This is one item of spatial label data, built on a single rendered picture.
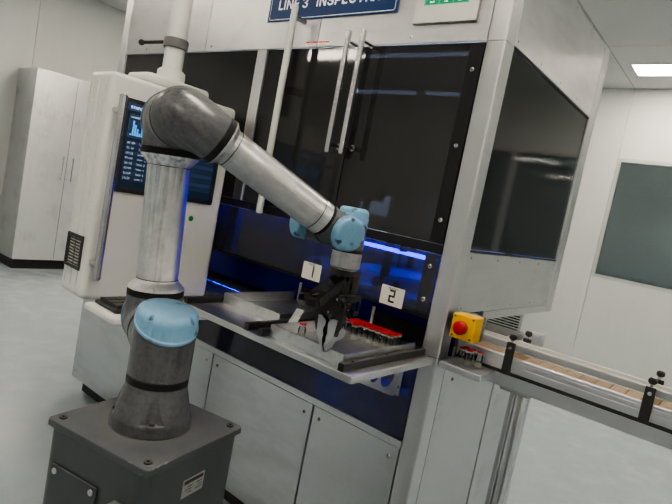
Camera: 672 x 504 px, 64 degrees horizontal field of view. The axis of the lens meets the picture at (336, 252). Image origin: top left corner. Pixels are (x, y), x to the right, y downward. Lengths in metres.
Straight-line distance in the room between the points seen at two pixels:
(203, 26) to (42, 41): 4.31
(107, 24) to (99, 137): 5.21
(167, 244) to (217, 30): 1.50
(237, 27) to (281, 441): 1.63
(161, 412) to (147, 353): 0.11
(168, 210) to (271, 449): 1.20
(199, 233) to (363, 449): 0.99
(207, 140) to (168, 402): 0.48
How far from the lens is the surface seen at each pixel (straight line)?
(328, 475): 1.95
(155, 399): 1.07
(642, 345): 6.13
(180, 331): 1.03
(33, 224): 6.29
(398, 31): 1.86
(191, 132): 1.02
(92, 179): 1.94
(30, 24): 6.75
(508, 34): 1.67
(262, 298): 1.93
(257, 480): 2.19
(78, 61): 6.91
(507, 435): 1.74
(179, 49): 2.12
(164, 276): 1.16
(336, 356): 1.35
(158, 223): 1.14
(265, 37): 2.26
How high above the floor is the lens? 1.28
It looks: 5 degrees down
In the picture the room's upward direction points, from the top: 11 degrees clockwise
